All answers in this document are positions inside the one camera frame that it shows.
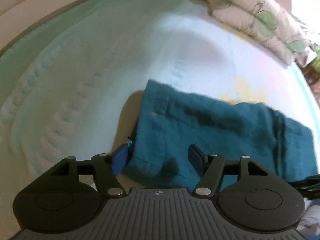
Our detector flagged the leaf print folded quilt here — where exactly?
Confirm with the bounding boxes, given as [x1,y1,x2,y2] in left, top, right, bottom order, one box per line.
[207,0,309,65]

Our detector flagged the cluttered wooden side table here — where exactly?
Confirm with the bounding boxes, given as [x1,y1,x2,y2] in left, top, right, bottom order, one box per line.
[292,42,320,86]

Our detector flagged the teal pants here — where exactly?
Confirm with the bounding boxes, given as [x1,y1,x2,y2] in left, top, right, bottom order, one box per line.
[123,81,318,190]

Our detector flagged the pale patterned bed sheet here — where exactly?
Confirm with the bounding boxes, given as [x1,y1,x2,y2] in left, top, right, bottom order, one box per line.
[0,0,318,181]

